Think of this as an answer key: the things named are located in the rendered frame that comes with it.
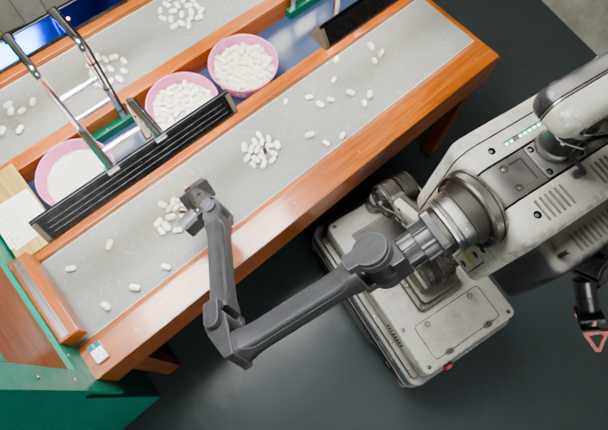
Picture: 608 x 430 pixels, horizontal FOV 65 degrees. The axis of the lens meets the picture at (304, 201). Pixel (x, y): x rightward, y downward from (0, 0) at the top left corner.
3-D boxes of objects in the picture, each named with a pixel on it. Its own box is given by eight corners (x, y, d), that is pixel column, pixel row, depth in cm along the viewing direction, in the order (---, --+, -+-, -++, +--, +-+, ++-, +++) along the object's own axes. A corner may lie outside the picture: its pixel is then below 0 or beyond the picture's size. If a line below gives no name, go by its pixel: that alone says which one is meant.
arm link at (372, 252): (236, 385, 104) (207, 368, 97) (227, 333, 114) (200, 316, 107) (413, 276, 97) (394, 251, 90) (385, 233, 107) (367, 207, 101)
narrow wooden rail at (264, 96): (415, 11, 207) (422, -9, 197) (40, 279, 159) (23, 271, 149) (406, 4, 209) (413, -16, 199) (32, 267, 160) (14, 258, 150)
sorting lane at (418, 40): (472, 43, 193) (474, 40, 191) (80, 348, 145) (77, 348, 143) (419, -1, 201) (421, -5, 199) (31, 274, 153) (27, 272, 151)
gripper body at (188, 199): (176, 196, 146) (184, 204, 140) (204, 176, 149) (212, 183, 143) (188, 212, 150) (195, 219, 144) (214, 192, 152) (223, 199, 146)
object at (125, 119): (135, 121, 180) (90, 40, 139) (89, 152, 175) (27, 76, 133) (108, 89, 185) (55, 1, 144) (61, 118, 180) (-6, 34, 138)
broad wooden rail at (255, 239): (481, 83, 203) (499, 55, 186) (118, 381, 155) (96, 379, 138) (460, 66, 206) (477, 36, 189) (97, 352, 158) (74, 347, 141)
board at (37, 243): (63, 234, 154) (61, 233, 152) (21, 263, 150) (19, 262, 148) (13, 164, 162) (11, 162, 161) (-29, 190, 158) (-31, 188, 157)
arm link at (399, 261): (422, 266, 95) (412, 253, 92) (379, 295, 96) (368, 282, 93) (400, 237, 102) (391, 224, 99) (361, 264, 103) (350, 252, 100)
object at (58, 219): (238, 112, 141) (236, 99, 134) (49, 244, 124) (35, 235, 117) (222, 95, 143) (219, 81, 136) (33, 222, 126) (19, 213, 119)
